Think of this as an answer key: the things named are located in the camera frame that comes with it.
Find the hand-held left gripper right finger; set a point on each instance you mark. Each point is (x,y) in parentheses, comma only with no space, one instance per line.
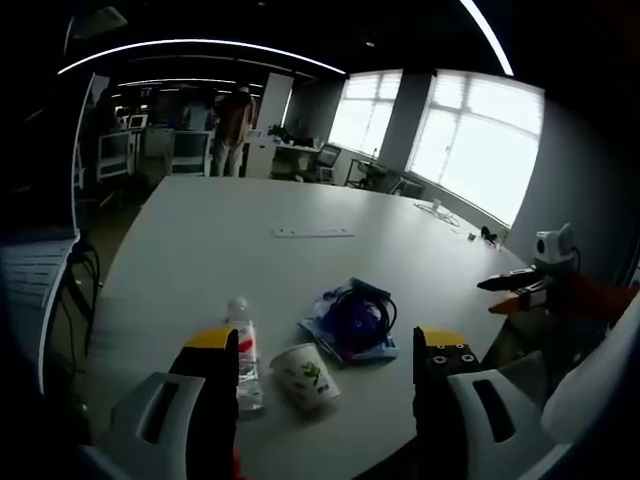
(465,400)

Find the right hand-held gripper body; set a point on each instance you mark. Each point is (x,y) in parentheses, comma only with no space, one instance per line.
(552,252)

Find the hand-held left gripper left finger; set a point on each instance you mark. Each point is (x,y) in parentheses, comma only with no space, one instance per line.
(165,415)

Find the clear plastic water bottle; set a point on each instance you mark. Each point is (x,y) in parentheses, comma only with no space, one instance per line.
(246,360)

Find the white paper cup green print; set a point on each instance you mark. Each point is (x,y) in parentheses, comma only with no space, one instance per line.
(306,377)

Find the small black object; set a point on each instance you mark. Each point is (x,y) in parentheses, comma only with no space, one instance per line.
(487,234)

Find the person's white clothing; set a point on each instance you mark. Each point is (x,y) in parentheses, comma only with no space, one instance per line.
(595,390)

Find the white office chair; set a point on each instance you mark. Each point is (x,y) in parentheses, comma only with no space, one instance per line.
(37,300)

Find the black metal side table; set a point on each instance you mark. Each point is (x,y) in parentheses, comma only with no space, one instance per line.
(365,175)

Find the white table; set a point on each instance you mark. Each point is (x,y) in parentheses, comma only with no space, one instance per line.
(280,260)

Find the white power strip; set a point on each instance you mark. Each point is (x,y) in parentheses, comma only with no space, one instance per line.
(313,232)

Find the black office chair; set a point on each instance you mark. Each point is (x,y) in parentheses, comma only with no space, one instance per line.
(327,162)

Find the white rolling cart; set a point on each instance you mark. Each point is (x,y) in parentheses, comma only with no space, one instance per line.
(116,154)
(191,150)

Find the potted green plant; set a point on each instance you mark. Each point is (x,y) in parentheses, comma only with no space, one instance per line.
(280,132)

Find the white cabinet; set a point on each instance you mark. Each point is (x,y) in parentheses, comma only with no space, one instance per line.
(260,152)

